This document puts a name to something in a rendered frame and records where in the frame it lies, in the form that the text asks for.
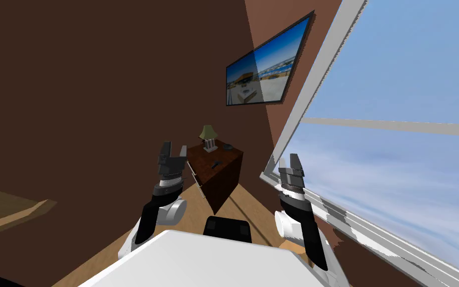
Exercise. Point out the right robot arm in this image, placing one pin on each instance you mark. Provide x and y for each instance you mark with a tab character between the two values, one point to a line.
311	235

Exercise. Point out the brown wooden tabletop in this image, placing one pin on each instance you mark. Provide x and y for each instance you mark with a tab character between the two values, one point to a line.
2	207

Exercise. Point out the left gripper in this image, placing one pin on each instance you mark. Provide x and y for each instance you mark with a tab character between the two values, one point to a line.
171	170

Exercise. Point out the large white framed window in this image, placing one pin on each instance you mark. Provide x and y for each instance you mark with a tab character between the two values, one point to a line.
392	159

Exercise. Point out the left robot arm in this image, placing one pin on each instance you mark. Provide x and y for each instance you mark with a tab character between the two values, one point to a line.
148	217

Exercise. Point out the black framed seaside picture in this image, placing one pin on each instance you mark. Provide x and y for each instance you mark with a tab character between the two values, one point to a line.
269	63

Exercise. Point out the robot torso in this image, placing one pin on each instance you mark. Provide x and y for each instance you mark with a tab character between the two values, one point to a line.
197	263

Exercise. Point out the dark wooden nightstand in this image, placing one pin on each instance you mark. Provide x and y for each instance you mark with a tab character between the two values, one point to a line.
219	175

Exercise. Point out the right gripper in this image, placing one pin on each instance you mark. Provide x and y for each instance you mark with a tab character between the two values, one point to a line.
292	178

